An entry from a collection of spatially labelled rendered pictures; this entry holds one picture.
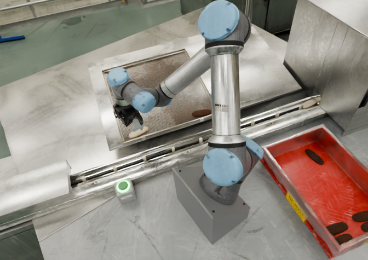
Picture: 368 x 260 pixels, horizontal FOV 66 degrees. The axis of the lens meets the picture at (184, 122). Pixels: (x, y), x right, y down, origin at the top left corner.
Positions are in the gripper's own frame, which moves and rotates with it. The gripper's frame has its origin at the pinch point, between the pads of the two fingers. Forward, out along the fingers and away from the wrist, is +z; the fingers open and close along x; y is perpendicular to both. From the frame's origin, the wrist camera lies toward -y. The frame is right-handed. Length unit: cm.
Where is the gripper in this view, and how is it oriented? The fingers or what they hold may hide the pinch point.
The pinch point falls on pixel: (136, 122)
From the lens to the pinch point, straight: 133.3
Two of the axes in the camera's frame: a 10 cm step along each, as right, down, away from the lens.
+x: 7.5, 5.5, -3.6
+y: -6.6, 6.4, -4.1
